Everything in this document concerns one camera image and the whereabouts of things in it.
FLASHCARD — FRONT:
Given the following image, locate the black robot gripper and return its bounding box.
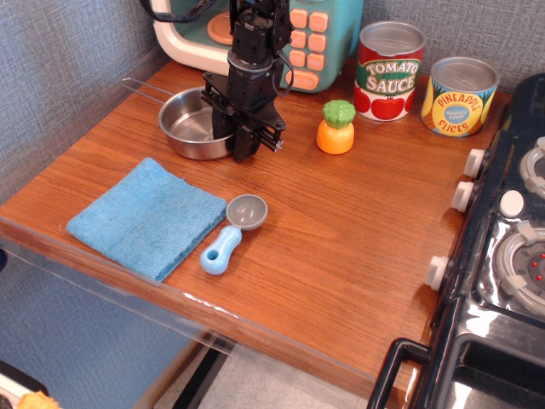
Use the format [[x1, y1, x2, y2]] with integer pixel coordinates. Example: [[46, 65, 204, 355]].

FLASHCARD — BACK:
[[202, 59, 286, 163]]

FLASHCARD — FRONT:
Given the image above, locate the stainless steel pan bowl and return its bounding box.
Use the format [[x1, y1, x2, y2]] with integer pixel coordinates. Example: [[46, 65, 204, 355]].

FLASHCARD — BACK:
[[121, 78, 235, 160]]

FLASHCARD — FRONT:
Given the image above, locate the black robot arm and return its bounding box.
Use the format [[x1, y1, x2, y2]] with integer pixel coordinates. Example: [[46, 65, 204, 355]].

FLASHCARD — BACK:
[[202, 1, 293, 163]]

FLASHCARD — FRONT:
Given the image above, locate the teal toy microwave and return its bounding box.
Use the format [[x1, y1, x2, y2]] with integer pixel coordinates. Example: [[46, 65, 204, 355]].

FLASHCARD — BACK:
[[153, 1, 364, 93]]

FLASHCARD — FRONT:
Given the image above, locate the blue grey toy scoop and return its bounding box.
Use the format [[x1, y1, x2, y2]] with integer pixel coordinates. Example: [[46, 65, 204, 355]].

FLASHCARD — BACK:
[[200, 194, 268, 275]]

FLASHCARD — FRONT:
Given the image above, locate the orange toy carrot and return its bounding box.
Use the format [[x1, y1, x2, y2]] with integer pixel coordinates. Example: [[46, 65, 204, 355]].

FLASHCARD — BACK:
[[316, 100, 356, 155]]

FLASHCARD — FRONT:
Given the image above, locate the blue folded cloth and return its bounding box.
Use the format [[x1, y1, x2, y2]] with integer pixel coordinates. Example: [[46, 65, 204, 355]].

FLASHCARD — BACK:
[[66, 158, 227, 282]]

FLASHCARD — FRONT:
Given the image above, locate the tomato sauce can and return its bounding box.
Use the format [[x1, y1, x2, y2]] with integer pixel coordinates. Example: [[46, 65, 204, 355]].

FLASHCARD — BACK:
[[353, 20, 427, 122]]

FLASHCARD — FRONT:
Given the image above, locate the pineapple slices can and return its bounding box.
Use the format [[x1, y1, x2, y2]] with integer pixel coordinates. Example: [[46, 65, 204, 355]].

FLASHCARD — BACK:
[[421, 56, 500, 138]]

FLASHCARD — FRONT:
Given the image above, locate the white stove knob middle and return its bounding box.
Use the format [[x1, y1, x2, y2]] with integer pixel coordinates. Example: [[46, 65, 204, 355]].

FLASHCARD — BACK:
[[451, 181, 474, 213]]

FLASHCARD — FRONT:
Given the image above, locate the white stove knob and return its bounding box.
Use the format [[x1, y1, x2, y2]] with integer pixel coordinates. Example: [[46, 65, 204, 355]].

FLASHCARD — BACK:
[[464, 149, 486, 179], [451, 181, 474, 213], [424, 256, 450, 291]]

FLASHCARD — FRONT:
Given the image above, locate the white stove knob upper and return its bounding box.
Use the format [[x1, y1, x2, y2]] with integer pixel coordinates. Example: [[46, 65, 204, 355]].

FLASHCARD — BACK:
[[464, 149, 486, 179]]

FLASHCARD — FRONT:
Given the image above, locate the white stove knob lower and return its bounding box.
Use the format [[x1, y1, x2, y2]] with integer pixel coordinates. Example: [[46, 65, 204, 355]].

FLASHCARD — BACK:
[[424, 256, 450, 291]]

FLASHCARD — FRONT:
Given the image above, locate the black toy stove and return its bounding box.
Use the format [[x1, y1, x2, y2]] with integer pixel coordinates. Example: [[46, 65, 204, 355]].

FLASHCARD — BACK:
[[368, 74, 544, 408]]

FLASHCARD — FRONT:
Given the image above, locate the orange object at corner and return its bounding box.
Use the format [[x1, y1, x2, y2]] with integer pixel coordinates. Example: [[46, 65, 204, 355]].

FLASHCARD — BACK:
[[1, 392, 60, 409]]

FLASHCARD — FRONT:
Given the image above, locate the black cable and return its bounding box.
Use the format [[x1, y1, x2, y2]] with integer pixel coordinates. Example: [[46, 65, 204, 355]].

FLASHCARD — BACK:
[[139, 0, 218, 24]]

